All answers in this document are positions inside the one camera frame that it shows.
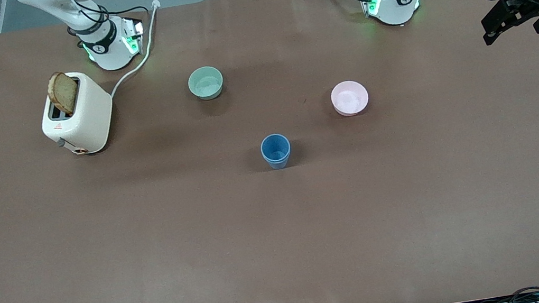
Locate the mint green bowl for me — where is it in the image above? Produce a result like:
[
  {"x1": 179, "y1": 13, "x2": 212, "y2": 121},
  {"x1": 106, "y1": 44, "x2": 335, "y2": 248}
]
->
[{"x1": 185, "y1": 63, "x2": 227, "y2": 103}]

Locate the blue ribbed plastic cup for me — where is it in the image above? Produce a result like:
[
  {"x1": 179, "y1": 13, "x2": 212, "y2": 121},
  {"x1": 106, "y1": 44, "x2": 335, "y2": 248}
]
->
[
  {"x1": 266, "y1": 155, "x2": 292, "y2": 172},
  {"x1": 259, "y1": 131, "x2": 294, "y2": 167}
]

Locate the white toaster power cable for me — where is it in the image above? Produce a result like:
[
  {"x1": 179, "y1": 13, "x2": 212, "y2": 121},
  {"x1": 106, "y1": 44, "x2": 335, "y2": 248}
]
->
[{"x1": 97, "y1": 0, "x2": 174, "y2": 99}]

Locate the cream white toaster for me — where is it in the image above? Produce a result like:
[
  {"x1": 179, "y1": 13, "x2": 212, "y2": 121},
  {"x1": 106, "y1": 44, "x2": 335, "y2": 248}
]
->
[{"x1": 34, "y1": 66, "x2": 120, "y2": 161}]

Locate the pink bowl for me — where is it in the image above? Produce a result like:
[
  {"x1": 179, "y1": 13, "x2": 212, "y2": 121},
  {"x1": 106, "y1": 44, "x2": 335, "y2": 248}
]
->
[{"x1": 328, "y1": 78, "x2": 371, "y2": 120}]

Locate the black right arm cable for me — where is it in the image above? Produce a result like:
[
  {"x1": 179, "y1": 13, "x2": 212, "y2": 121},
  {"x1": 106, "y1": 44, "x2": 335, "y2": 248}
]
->
[{"x1": 59, "y1": 0, "x2": 153, "y2": 39}]

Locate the brown bread slice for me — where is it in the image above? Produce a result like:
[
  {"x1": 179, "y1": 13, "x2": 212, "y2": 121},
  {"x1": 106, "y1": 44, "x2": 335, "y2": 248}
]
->
[{"x1": 45, "y1": 69, "x2": 82, "y2": 118}]

